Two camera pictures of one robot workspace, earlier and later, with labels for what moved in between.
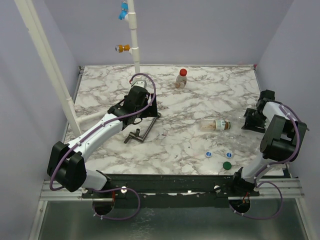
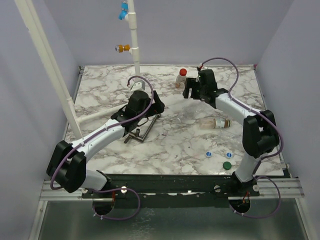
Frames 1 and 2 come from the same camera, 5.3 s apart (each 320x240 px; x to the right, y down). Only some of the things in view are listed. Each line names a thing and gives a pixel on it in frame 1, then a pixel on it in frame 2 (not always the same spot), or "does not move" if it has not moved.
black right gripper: (250, 120) → (194, 89)
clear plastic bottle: (246, 141) → (188, 115)
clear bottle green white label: (210, 125) does not move
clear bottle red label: (181, 82) does not move
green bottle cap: (227, 165) does not move
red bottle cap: (183, 72) does not move
